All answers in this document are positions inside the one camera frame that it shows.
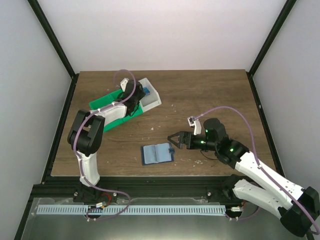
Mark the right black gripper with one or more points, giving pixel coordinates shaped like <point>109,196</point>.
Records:
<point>183,135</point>

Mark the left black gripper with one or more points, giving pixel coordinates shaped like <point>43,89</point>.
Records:
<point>141,93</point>

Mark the blue leather card holder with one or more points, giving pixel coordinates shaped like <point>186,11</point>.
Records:
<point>157,153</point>

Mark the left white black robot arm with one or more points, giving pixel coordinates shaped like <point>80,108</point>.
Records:
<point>86,133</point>

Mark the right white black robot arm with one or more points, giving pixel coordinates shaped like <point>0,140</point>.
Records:
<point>296,207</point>

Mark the blue credit card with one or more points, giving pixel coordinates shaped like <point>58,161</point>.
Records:
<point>146,91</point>

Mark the middle green bin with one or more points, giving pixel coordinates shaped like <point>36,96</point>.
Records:
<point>117,109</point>

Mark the green bin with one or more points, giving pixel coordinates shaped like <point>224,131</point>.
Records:
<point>103,105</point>
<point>117,109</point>

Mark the white bin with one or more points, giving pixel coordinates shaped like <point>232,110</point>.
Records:
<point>152,99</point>

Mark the left green bin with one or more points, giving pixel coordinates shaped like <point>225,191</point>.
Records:
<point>103,105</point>

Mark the grey metal sheet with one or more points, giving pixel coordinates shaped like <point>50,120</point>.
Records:
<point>255,224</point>

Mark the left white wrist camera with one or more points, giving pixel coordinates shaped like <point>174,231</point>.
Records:
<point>123,84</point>

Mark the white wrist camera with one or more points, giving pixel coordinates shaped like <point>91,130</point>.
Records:
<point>195,124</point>
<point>123,84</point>

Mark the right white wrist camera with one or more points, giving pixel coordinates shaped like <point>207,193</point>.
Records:
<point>195,124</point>

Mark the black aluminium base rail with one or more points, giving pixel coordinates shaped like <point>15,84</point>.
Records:
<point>211,188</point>

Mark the right black side rail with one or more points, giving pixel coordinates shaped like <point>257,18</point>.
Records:
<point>268,135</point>

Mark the black side rail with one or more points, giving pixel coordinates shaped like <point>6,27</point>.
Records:
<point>60,127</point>
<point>268,135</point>

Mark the left black frame post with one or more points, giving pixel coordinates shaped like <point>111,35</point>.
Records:
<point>40,15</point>

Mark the black frame post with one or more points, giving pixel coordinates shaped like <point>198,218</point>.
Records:
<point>280,20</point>
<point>40,15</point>

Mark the left black side rail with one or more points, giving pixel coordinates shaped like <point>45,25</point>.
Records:
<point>60,127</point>

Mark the light blue slotted cable duct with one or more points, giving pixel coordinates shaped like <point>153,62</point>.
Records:
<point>134,210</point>

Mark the right black frame post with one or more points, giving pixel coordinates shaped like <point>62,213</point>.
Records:
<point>280,20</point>

